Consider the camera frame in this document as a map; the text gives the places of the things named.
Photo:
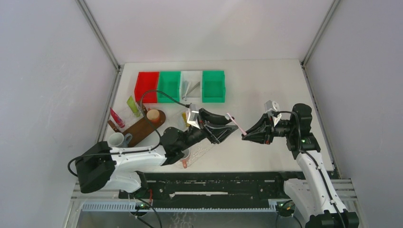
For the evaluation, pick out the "green bin with cups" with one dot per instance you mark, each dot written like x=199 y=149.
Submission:
x=169 y=83

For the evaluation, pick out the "brown wooden oval tray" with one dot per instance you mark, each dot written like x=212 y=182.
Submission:
x=143 y=128

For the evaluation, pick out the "circuit board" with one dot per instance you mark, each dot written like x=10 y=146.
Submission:
x=286 y=209
x=142 y=206

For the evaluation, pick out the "white translucent bin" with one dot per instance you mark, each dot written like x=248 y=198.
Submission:
x=191 y=76

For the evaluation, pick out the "left circuit board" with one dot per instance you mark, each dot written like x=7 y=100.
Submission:
x=142 y=206

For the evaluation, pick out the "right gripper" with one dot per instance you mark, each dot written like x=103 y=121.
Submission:
x=266 y=137

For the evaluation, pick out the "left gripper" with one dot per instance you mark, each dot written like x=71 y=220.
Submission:
x=216 y=133

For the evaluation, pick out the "clear holder with wooden ends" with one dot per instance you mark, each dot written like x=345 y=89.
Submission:
x=127 y=116

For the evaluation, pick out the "clear textured oval tray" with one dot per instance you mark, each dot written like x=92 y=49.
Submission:
x=197 y=151

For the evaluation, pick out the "pink toothbrush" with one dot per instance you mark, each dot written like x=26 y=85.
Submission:
x=236 y=124

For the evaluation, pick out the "green yellow toothpaste tube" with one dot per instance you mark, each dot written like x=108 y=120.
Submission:
x=133 y=106

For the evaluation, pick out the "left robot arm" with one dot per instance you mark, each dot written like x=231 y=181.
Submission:
x=105 y=167

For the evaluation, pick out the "right circuit board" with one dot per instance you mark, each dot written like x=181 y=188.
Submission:
x=286 y=209

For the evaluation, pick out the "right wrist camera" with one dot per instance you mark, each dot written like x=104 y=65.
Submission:
x=272 y=109

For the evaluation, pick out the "red plastic bin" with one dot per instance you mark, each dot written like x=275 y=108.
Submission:
x=146 y=81

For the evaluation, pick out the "black front rail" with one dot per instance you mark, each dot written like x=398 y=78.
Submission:
x=214 y=190

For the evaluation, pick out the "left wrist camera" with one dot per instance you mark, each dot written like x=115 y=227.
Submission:
x=192 y=114

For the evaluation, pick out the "red toothpaste tube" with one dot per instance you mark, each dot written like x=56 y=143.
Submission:
x=117 y=118

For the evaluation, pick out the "green bin with toothpaste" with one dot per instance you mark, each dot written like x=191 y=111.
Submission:
x=213 y=86

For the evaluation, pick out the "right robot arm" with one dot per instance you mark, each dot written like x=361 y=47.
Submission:
x=318 y=204

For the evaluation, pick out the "white blue mug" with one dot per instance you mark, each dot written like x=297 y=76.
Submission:
x=119 y=140

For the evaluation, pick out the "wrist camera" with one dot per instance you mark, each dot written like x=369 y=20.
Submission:
x=272 y=109
x=192 y=114

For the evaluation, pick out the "beige cup orange handle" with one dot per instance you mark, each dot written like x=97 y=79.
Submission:
x=153 y=115

